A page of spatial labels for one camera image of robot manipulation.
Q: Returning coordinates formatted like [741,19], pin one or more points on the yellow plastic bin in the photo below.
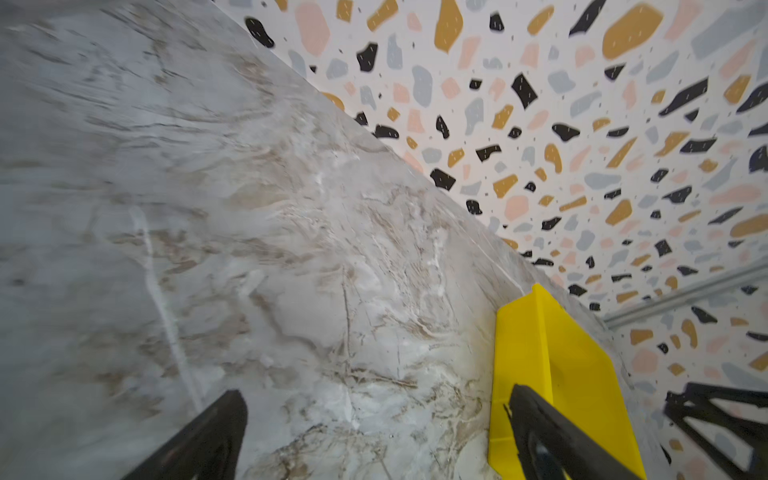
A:
[539,345]

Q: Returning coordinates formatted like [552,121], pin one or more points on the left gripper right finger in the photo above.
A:
[551,447]

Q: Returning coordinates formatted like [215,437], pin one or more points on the right aluminium corner post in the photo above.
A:
[688,295]

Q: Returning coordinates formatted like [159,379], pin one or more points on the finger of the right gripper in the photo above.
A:
[697,402]

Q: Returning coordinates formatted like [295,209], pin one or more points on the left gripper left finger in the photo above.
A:
[208,447]

